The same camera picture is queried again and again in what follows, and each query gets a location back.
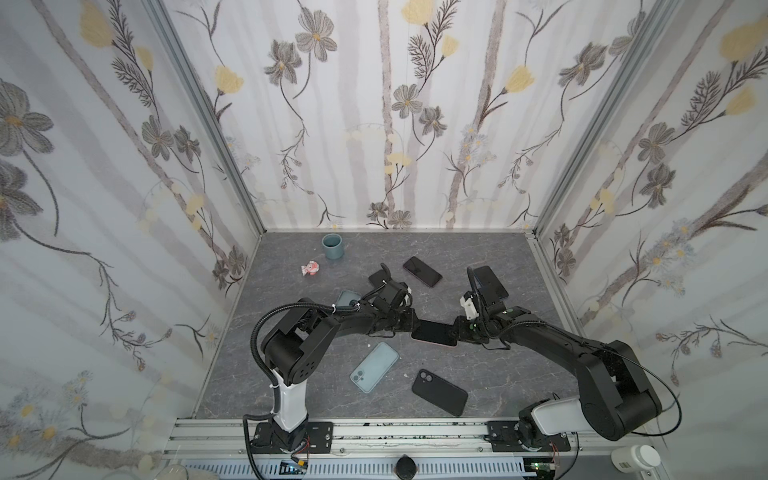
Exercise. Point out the clear teal phone case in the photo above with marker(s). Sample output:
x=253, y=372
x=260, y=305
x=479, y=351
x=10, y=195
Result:
x=348, y=298

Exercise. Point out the blue-edged smartphone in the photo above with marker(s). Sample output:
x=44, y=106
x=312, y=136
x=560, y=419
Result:
x=379, y=278

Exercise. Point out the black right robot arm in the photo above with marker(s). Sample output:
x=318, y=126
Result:
x=615, y=394

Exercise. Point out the black smartphone far right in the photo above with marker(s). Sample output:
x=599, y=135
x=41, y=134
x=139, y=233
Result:
x=487, y=279

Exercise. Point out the pink pig figurine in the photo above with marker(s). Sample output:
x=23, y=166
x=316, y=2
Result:
x=311, y=268

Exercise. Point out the teal ceramic cup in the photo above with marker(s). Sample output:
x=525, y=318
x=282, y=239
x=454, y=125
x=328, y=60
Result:
x=333, y=246

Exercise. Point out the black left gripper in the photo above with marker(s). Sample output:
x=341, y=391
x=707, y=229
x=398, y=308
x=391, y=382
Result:
x=411, y=321

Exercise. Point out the light blue phone case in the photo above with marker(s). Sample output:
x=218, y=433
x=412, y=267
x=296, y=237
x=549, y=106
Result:
x=369, y=373

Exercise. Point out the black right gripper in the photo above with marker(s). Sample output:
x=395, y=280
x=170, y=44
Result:
x=465, y=330

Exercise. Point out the black phone case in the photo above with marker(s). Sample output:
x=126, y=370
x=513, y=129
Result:
x=440, y=392

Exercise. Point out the black smartphone centre back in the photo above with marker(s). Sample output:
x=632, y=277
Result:
x=422, y=271

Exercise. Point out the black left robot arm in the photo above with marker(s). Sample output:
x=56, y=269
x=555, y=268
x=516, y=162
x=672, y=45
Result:
x=289, y=342

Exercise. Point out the black smartphone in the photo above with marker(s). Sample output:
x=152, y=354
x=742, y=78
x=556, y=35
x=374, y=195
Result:
x=487, y=279
x=422, y=271

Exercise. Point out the black knob on rail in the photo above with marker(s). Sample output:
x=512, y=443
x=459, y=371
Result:
x=405, y=468

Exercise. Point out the white cylinder device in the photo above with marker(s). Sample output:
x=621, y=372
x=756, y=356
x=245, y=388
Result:
x=635, y=459

